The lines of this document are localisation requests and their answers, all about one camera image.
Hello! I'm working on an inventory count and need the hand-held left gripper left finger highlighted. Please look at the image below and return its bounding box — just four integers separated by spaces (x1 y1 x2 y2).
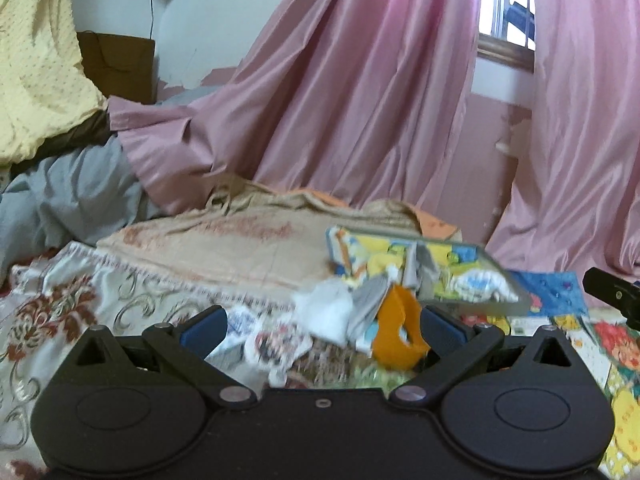
65 305 256 409

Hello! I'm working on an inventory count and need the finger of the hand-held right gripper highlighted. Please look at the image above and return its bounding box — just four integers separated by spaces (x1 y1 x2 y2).
582 267 640 332

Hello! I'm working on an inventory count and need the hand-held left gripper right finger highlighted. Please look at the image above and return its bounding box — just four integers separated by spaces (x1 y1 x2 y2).
387 305 576 409

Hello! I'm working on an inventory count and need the grey tray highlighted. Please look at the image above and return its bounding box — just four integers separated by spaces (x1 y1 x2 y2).
325 225 531 317

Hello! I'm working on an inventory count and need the white printed snack pouch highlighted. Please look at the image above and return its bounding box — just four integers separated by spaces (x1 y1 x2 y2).
245 322 313 388

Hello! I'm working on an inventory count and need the light grey cloth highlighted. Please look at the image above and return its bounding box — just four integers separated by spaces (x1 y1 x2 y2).
347 277 393 353

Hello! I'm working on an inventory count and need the yellow cloth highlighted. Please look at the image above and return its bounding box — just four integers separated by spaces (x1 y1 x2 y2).
360 245 416 281

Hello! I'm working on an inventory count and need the white tissue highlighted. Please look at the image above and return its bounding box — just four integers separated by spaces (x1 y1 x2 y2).
292 280 356 346

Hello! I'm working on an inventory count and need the blue and orange striped cloth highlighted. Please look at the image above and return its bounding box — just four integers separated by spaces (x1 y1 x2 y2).
327 227 371 281

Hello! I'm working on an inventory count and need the white and blue milk carton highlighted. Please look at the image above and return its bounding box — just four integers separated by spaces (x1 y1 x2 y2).
205 307 261 366

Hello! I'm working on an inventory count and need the colourful cartoon mat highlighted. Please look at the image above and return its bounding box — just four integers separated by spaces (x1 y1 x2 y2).
450 270 640 480

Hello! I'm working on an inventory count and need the beige quilt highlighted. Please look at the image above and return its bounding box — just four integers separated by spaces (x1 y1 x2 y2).
95 180 461 301

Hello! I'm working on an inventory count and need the floral bed cover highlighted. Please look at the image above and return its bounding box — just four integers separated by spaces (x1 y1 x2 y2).
0 240 351 480

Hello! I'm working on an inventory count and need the pink satin curtain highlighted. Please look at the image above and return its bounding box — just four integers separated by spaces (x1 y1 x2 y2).
487 0 640 281
107 0 483 256

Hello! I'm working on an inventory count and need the grey duvet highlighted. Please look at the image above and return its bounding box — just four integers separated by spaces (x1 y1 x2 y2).
0 135 161 271

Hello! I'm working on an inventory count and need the dark brown cloth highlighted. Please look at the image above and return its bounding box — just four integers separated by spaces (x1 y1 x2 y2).
10 107 118 171

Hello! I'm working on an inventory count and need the yellow dotted blanket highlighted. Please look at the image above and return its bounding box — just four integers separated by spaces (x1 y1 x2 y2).
0 0 108 163

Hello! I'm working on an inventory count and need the wooden window frame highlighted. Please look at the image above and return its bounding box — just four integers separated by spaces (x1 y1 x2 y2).
477 0 536 68

